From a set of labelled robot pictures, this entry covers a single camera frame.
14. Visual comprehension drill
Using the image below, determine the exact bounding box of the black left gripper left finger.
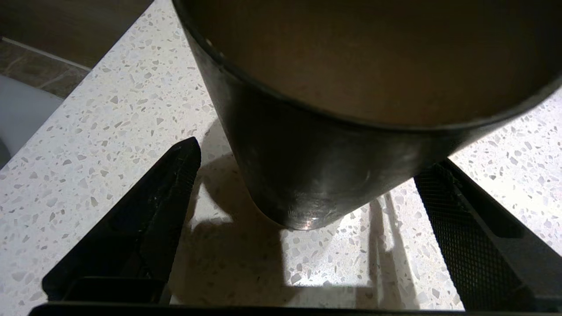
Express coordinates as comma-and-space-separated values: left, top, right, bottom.
42, 137, 202, 304

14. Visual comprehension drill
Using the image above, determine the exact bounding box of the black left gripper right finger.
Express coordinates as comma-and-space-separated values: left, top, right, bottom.
414, 159, 562, 311

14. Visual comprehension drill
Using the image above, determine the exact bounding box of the dark metal tumbler cup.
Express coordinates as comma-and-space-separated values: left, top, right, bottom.
172, 0, 562, 231

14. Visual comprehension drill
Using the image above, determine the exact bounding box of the white bathtub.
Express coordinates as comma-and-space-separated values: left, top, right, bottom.
0, 75, 64, 169

